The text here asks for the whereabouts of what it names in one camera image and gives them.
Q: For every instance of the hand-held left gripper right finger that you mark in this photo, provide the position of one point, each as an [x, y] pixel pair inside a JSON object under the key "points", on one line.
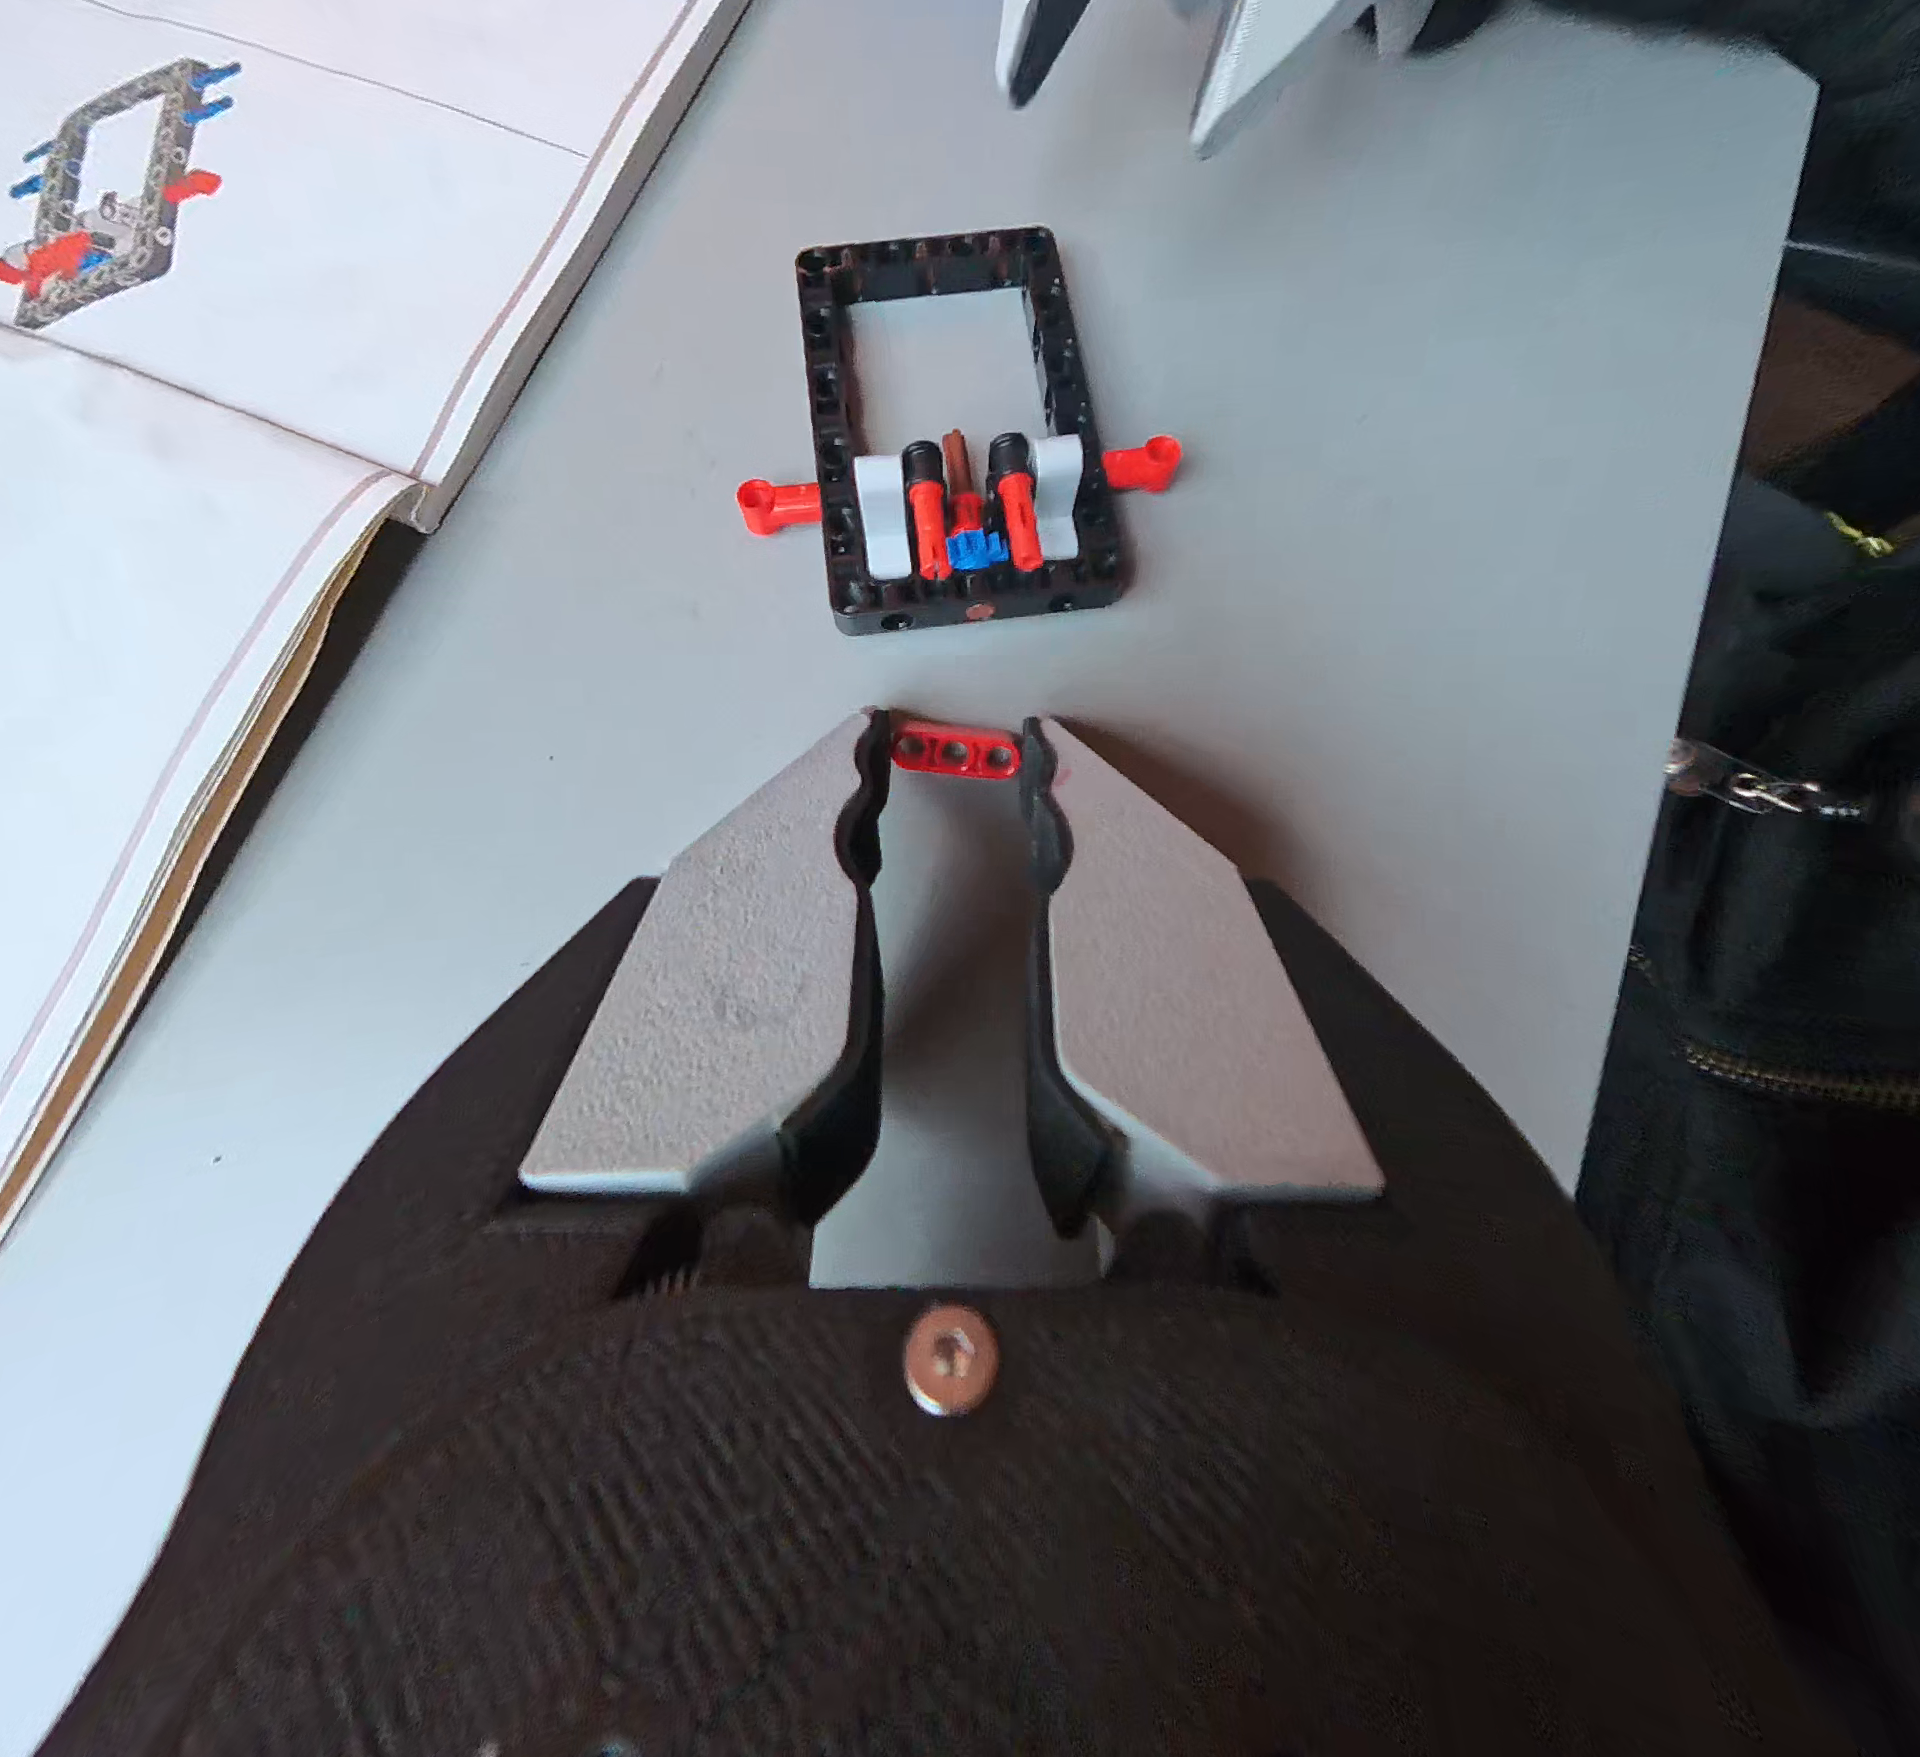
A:
{"points": [[1184, 1020]]}

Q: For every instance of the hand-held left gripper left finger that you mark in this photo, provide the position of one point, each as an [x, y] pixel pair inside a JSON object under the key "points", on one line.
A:
{"points": [[705, 1020]]}

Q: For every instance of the thin red three-hole lego beam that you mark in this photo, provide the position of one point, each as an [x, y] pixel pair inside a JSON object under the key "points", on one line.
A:
{"points": [[956, 750]]}

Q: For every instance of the black lego frame assembly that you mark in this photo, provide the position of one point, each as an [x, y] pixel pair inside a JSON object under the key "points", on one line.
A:
{"points": [[827, 436]]}

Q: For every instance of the person's right forearm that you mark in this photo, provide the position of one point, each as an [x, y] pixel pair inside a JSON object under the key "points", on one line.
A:
{"points": [[1770, 3]]}

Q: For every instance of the lego instruction booklet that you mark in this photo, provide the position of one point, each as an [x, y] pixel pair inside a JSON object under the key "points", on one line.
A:
{"points": [[225, 286]]}

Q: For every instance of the person's black jacket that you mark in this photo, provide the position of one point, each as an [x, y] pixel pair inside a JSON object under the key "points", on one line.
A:
{"points": [[1799, 962]]}

